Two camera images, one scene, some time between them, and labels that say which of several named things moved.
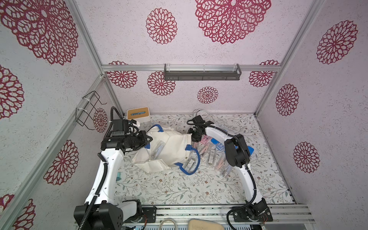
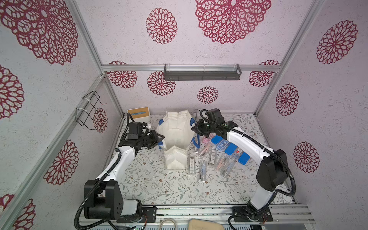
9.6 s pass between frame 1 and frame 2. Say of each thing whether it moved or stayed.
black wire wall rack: stayed
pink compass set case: stayed
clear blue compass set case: stayed
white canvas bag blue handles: moved
